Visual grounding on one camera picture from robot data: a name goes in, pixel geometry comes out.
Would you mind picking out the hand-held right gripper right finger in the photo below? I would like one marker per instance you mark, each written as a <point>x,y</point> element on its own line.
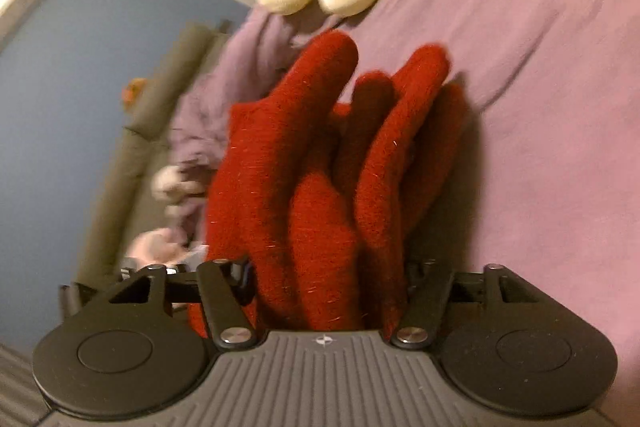
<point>425,307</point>

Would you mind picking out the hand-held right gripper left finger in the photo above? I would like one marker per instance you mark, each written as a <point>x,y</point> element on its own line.
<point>220,302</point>

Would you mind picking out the red knit glove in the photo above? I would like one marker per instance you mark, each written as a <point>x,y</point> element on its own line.
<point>250,187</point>
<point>370,207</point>

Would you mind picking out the pink soft toy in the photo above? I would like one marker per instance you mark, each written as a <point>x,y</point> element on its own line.
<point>160,249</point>

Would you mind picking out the small white plush toy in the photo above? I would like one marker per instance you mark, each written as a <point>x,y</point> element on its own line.
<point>172,184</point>

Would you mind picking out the small orange object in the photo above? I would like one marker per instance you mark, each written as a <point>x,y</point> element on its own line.
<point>134,91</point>

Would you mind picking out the purple bed sheet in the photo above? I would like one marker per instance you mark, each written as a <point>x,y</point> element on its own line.
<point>540,82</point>

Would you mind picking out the olive padded bed frame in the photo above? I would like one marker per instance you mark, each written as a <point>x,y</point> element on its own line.
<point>145,117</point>

